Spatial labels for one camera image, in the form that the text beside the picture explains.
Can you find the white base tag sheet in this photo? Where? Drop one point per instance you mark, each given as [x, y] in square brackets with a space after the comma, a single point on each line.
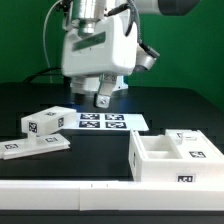
[109, 121]

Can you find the white front obstacle rail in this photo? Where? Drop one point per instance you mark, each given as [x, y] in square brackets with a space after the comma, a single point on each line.
[110, 195]

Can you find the white block with tags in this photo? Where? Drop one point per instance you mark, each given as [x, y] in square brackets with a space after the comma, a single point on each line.
[49, 120]

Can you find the white cabinet body box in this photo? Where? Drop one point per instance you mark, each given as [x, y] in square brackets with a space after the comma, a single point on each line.
[153, 159]

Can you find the white door panel with knob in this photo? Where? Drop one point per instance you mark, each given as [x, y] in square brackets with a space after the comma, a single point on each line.
[192, 145]

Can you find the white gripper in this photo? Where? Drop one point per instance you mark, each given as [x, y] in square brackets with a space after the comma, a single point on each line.
[107, 51]

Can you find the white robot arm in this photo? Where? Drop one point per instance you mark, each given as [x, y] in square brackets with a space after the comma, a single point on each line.
[83, 15]

